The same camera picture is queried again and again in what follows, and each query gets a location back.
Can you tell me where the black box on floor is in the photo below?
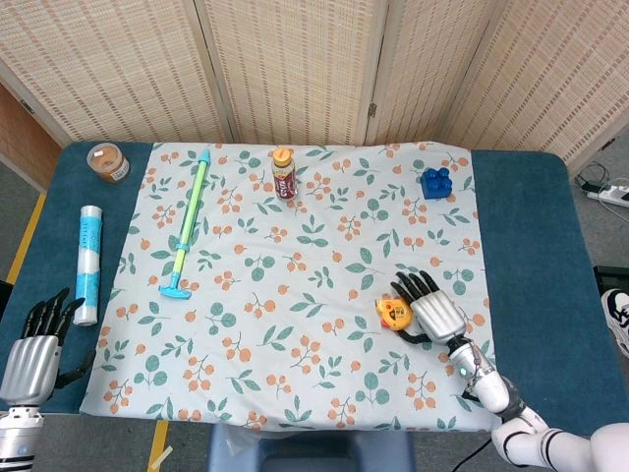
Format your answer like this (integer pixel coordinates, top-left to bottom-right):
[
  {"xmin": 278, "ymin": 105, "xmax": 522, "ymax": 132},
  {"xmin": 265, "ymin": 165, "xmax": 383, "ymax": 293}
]
[{"xmin": 593, "ymin": 265, "xmax": 629, "ymax": 296}]

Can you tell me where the white power strip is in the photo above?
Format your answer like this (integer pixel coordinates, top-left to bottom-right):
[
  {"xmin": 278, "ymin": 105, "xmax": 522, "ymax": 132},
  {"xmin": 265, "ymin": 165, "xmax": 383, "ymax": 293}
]
[{"xmin": 587, "ymin": 184, "xmax": 629, "ymax": 207}]

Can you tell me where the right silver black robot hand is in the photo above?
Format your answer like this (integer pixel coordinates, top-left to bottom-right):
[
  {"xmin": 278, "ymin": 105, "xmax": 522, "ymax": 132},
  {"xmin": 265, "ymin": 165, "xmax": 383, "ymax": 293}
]
[{"xmin": 390, "ymin": 269, "xmax": 467, "ymax": 345}]

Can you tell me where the blue toy building block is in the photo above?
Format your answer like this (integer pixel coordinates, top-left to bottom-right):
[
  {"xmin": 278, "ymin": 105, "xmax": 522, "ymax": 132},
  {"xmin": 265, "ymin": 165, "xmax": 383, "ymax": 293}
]
[{"xmin": 420, "ymin": 167, "xmax": 454, "ymax": 201}]

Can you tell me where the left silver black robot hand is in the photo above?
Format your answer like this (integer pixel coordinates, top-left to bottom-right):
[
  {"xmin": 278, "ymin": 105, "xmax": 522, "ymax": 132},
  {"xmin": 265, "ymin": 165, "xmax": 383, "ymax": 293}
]
[{"xmin": 0, "ymin": 287, "xmax": 97, "ymax": 407}]

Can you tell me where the floral print tablecloth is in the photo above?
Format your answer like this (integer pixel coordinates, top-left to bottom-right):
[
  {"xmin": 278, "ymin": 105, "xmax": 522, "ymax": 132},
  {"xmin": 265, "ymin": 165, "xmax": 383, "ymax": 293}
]
[{"xmin": 78, "ymin": 141, "xmax": 502, "ymax": 433}]

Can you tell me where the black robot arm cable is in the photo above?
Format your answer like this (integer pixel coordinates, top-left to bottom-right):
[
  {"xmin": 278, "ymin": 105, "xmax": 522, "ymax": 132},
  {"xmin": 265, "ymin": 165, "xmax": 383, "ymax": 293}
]
[{"xmin": 464, "ymin": 436, "xmax": 493, "ymax": 472}]

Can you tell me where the clear jar with brown contents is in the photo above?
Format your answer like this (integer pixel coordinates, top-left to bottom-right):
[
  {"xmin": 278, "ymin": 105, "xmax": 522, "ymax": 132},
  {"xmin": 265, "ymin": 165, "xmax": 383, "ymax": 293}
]
[{"xmin": 86, "ymin": 142, "xmax": 131, "ymax": 184}]

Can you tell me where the woven bamboo folding screen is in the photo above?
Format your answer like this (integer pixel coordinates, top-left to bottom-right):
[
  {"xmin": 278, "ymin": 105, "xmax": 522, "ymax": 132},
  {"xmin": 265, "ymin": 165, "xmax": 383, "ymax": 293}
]
[{"xmin": 0, "ymin": 0, "xmax": 629, "ymax": 163}]

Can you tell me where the blue white plastic bag roll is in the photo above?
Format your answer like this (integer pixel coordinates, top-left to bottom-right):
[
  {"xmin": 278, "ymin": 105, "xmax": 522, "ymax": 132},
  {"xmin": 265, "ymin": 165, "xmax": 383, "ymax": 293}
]
[{"xmin": 73, "ymin": 205, "xmax": 103, "ymax": 326}]

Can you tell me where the green blue toy water pump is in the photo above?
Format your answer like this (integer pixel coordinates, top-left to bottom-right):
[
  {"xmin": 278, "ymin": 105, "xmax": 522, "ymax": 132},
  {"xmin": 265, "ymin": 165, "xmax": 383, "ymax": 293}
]
[{"xmin": 157, "ymin": 149, "xmax": 211, "ymax": 300}]

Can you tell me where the Costa coffee bottle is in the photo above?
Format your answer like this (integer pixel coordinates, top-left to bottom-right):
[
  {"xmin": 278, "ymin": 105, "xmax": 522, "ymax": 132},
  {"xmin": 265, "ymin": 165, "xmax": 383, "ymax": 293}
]
[{"xmin": 271, "ymin": 147, "xmax": 300, "ymax": 201}]

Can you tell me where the white black sneaker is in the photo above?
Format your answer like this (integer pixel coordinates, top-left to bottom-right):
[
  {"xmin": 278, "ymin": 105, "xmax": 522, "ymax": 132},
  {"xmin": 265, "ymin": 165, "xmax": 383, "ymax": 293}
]
[{"xmin": 600, "ymin": 288, "xmax": 629, "ymax": 358}]

